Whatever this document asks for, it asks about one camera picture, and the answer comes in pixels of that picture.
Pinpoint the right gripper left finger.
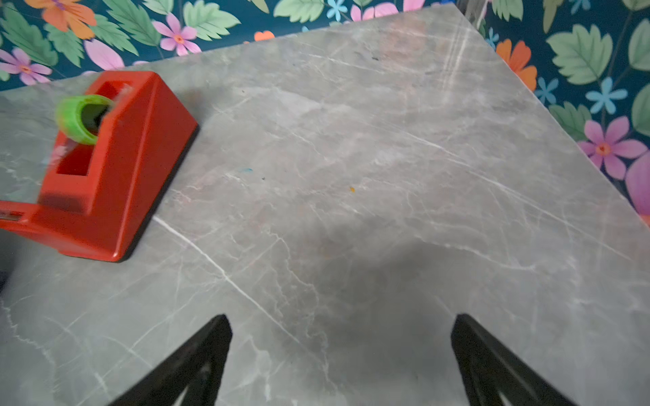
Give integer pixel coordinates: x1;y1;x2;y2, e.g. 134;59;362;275
112;315;233;405

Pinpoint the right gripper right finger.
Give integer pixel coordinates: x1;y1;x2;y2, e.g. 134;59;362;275
451;314;574;405

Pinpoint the red tape dispenser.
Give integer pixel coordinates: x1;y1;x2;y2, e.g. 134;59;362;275
1;71;199;262

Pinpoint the green tape roll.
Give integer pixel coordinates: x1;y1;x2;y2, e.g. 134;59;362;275
55;94;114;145

